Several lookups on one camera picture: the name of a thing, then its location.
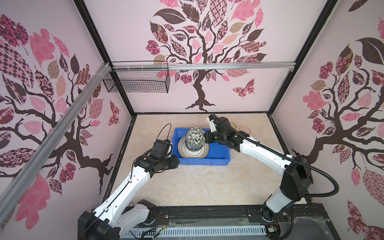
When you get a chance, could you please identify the aluminium rail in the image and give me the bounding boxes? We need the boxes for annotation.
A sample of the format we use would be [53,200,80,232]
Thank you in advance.
[113,62,296,71]
[1,63,111,224]

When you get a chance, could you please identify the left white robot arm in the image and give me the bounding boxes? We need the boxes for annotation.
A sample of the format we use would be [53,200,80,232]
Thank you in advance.
[77,153,180,240]

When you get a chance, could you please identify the aluminium rail left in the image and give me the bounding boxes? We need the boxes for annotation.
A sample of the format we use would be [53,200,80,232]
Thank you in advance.
[1,63,111,224]

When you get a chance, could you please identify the aluminium rail back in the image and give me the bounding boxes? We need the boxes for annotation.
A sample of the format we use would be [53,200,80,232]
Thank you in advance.
[113,62,296,71]

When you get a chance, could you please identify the black wire basket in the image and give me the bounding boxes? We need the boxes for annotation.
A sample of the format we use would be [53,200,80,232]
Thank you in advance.
[103,60,171,94]

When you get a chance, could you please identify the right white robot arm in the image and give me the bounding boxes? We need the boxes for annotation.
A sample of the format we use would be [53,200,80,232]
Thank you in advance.
[204,128,313,222]

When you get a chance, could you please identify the dotted plate yellow rim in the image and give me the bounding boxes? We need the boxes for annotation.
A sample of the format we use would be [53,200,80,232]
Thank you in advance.
[178,136,210,159]

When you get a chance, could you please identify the blue plastic bin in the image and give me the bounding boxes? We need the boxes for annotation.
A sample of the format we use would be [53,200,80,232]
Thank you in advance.
[172,128,231,166]

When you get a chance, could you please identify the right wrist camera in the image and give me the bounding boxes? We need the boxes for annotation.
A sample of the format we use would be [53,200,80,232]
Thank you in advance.
[207,114,225,133]

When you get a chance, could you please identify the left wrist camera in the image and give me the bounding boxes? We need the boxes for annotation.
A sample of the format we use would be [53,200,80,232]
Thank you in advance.
[153,139,173,158]

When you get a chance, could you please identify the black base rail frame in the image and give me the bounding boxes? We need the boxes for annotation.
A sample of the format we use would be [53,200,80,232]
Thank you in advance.
[130,204,339,240]

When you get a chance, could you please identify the right black corrugated cable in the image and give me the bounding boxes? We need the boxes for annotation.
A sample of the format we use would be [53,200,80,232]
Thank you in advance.
[208,113,340,198]

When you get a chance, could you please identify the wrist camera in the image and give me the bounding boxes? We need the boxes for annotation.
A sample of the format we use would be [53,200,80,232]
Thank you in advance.
[153,139,173,158]
[207,114,225,133]

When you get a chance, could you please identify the green black patterned bowl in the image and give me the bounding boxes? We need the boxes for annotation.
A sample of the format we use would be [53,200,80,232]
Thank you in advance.
[186,127,206,151]

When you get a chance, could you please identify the white slotted cable duct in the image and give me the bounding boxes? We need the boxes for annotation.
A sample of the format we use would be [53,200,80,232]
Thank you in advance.
[121,226,267,240]

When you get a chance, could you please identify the green transparent cup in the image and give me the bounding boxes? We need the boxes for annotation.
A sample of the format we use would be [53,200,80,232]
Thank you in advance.
[230,122,237,130]

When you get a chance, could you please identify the pink transparent cup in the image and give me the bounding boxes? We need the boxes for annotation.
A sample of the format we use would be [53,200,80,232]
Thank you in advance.
[239,126,252,135]

